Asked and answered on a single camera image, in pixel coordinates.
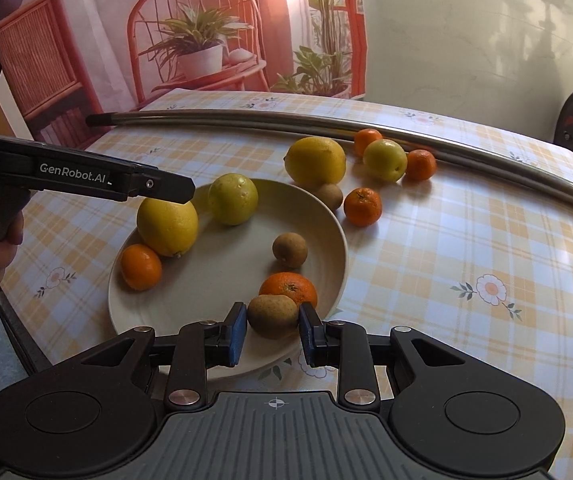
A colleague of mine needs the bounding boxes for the round yellow-green citrus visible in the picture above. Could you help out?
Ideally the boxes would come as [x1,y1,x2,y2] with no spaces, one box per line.
[363,139,408,183]
[208,173,259,226]

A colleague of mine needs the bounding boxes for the small orange mandarin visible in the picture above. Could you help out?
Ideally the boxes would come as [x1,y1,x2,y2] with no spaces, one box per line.
[259,272,319,311]
[120,243,163,291]
[354,129,384,157]
[405,149,438,181]
[343,187,383,227]

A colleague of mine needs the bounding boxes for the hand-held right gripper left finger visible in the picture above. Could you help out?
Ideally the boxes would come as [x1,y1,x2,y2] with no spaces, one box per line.
[79,302,248,412]

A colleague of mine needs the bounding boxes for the long metal pole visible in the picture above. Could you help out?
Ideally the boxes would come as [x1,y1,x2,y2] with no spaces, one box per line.
[86,109,573,220]

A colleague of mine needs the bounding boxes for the printed room wall backdrop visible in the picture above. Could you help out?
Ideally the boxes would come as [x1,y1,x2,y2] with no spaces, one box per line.
[0,0,370,136]

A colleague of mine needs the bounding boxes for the beige round plate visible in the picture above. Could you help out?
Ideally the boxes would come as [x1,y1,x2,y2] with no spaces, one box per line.
[108,177,348,362]

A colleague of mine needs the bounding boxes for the brown kiwi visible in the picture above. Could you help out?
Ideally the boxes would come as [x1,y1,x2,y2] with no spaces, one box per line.
[313,182,344,212]
[272,232,309,269]
[246,295,301,339]

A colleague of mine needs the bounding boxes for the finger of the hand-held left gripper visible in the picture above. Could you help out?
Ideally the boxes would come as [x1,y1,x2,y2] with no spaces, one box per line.
[110,169,196,206]

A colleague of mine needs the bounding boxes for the large yellow lemon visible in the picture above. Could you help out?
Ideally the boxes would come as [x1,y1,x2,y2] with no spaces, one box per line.
[136,197,200,259]
[284,136,347,186]

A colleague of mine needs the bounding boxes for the dark metal table frame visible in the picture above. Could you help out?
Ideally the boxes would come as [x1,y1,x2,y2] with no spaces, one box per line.
[0,292,53,377]

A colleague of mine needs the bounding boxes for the yellow checkered floral tablecloth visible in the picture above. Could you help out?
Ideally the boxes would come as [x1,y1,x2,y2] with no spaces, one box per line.
[0,87,573,471]

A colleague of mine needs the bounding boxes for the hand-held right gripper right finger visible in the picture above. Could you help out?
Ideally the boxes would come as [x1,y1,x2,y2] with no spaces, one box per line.
[299,302,467,408]

